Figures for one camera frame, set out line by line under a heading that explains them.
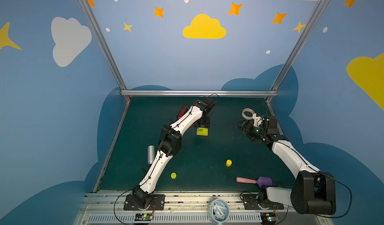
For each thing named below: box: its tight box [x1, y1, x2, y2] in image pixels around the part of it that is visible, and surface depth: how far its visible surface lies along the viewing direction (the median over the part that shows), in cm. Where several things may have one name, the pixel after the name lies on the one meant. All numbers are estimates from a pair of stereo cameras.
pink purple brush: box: [236, 176, 273, 187], surface depth 82 cm
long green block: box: [196, 127, 209, 136], surface depth 101 cm
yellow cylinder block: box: [225, 159, 233, 167], surface depth 88 cm
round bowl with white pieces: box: [207, 198, 230, 224], surface depth 73 cm
